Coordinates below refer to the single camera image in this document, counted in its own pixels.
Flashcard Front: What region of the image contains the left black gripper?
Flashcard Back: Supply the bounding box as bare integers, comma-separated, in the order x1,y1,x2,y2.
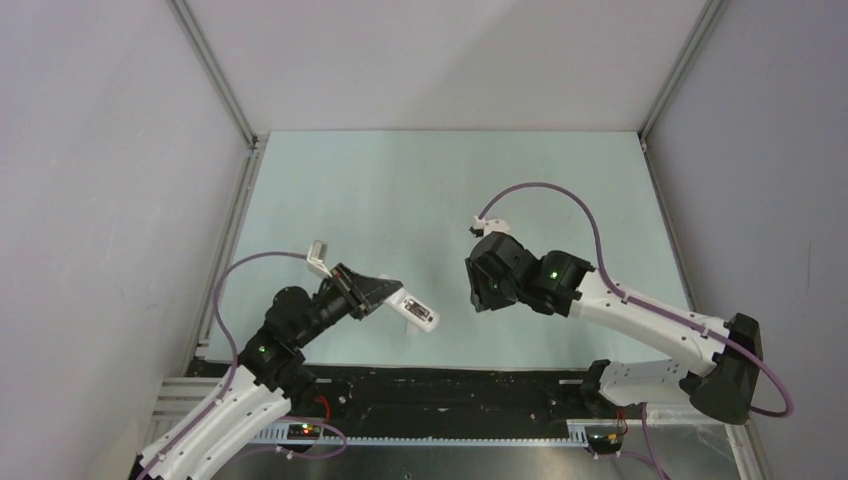
294,262,402,347

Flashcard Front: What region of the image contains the white remote control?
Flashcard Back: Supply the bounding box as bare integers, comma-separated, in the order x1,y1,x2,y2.
383,287,440,335

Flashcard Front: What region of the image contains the AAA battery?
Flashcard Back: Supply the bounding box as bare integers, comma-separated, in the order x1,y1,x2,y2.
403,298,433,323

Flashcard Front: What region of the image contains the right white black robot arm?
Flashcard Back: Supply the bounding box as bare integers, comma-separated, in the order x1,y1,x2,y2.
465,232,763,425

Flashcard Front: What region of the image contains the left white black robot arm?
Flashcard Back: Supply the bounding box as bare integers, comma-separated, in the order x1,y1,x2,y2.
130,263,403,479

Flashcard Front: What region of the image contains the left controller board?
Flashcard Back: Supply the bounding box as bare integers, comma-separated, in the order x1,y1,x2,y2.
286,423,323,442

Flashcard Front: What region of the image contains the controller board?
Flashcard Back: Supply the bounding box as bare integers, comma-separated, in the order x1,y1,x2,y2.
586,433,624,458
286,423,323,442

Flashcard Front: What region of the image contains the right controller board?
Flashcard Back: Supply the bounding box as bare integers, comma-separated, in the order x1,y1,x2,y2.
586,433,624,458

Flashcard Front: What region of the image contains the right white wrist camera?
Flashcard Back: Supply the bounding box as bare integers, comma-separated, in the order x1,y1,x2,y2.
469,216,511,238

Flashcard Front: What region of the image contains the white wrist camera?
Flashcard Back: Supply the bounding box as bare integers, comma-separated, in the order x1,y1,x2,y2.
306,240,332,279
469,216,511,238

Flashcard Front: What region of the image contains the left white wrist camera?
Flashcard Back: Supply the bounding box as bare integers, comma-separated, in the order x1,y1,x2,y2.
306,240,332,279

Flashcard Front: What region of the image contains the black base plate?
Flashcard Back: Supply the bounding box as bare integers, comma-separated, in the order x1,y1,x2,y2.
192,362,648,440

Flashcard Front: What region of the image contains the left aluminium frame rail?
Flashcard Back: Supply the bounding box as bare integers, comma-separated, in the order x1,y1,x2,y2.
168,0,263,350

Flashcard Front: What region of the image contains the aluminium frame rail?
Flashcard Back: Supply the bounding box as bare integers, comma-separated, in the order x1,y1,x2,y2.
168,0,263,350
637,0,730,307

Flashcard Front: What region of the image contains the grey slotted cable duct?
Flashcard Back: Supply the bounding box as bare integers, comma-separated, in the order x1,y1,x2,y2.
249,423,589,447

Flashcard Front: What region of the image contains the right aluminium frame rail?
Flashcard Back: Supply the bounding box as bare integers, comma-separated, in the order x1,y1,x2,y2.
637,0,730,307

